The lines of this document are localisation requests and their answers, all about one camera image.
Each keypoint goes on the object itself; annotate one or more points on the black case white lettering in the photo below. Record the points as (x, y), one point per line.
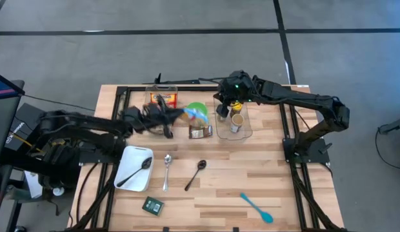
(17, 129)

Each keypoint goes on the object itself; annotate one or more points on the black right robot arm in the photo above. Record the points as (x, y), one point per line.
(300, 96)

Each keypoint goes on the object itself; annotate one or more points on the tan-lid spice jar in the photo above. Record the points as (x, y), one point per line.
(237, 121)

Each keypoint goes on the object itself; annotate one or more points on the white table sticker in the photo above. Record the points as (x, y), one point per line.
(302, 86)

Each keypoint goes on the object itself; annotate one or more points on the silver metal spoon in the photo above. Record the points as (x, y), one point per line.
(167, 158)

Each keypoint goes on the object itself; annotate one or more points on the white rectangular dish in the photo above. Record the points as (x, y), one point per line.
(130, 158)

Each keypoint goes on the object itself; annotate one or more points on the black metal table frame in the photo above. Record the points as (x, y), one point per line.
(187, 88)

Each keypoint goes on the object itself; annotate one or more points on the teal plastic spoon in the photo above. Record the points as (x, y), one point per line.
(258, 209)

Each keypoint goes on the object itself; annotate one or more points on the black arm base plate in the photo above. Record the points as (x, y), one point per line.
(96, 158)
(316, 156)

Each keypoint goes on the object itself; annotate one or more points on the orange red noodle packet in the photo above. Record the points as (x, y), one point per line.
(171, 98)

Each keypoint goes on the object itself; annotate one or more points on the green plastic bowl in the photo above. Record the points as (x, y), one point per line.
(200, 105)

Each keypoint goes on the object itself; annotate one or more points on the dark green tea packet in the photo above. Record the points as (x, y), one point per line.
(153, 206)

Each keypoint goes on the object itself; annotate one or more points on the black computer monitor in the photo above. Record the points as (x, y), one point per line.
(3, 122)

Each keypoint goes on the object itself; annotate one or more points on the white round cap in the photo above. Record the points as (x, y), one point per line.
(58, 191)

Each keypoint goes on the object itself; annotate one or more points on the black spoon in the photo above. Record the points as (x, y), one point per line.
(200, 165)
(146, 162)

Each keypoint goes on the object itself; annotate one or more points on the brown snack packet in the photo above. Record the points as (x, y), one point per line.
(200, 132)

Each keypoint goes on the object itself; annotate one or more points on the grey metal stand foot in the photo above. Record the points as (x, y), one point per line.
(393, 127)

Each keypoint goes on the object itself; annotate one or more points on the blue ramen packet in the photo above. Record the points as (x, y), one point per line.
(196, 116)

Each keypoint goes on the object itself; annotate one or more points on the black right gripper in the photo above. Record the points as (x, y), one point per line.
(237, 87)

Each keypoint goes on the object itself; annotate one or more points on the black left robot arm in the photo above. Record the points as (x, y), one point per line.
(90, 124)

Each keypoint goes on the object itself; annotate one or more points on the yellow-lid spice jar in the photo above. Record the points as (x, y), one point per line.
(237, 108)

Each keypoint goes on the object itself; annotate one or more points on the clear plastic bin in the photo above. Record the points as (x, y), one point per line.
(219, 132)
(146, 96)

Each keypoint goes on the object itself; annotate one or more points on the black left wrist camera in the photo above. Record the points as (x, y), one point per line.
(160, 102)

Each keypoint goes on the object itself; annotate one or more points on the white paper box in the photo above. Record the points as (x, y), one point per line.
(34, 185)

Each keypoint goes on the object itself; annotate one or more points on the black camera bracket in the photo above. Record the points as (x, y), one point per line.
(174, 82)

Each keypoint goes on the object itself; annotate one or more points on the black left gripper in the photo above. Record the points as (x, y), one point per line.
(146, 120)

